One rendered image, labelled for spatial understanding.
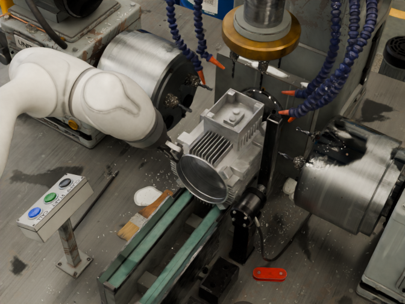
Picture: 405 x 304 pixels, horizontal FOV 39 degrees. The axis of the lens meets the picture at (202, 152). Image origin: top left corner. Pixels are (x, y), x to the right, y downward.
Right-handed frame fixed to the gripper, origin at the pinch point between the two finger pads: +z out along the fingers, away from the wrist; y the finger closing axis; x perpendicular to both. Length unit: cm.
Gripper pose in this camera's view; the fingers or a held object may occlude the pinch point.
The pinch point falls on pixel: (173, 153)
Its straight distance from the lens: 133.9
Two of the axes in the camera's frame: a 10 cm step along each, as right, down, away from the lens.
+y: -8.4, -4.2, 3.4
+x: -4.8, 8.7, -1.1
